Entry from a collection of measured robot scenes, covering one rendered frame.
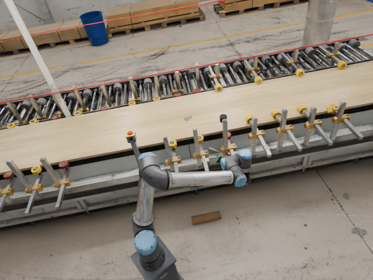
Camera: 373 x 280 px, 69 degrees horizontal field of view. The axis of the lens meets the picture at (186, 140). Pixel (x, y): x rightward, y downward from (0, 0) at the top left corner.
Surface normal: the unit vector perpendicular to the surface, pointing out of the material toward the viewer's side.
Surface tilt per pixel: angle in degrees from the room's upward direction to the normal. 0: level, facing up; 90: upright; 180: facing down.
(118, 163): 90
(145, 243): 5
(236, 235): 0
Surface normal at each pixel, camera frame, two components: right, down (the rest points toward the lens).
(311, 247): -0.12, -0.74
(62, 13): 0.14, 0.65
